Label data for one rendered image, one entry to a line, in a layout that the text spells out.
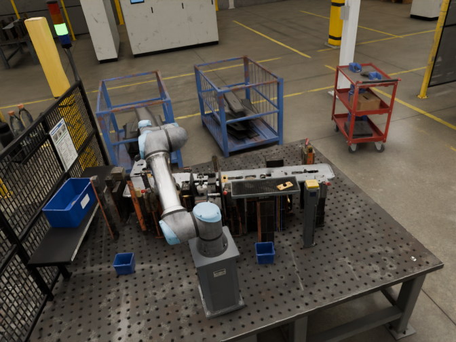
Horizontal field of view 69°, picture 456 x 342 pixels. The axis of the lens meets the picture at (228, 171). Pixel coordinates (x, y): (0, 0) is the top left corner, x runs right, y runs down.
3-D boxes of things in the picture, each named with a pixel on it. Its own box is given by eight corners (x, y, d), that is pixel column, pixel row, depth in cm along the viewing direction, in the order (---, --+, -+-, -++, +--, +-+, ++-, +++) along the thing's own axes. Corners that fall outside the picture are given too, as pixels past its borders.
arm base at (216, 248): (232, 252, 154) (230, 236, 148) (200, 261, 151) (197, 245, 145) (222, 230, 166) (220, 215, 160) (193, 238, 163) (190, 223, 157)
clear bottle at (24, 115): (41, 132, 202) (28, 101, 191) (36, 137, 197) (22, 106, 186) (31, 133, 203) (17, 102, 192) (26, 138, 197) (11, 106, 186)
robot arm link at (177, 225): (200, 234, 140) (165, 123, 157) (165, 245, 137) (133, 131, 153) (198, 239, 152) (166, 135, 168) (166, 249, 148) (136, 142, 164)
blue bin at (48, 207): (100, 194, 213) (93, 177, 205) (77, 227, 188) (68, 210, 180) (76, 194, 215) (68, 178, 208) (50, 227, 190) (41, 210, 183)
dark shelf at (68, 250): (117, 167, 244) (115, 164, 242) (71, 264, 169) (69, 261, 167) (87, 170, 244) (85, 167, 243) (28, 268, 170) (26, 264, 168)
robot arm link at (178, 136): (191, 124, 156) (175, 118, 202) (167, 129, 153) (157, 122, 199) (196, 148, 159) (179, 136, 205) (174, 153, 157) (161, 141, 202)
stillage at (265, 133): (201, 125, 518) (193, 64, 465) (250, 115, 535) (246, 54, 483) (225, 163, 422) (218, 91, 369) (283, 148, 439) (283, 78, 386)
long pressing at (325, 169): (327, 161, 229) (328, 159, 228) (336, 180, 210) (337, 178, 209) (129, 178, 233) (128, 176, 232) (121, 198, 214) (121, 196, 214)
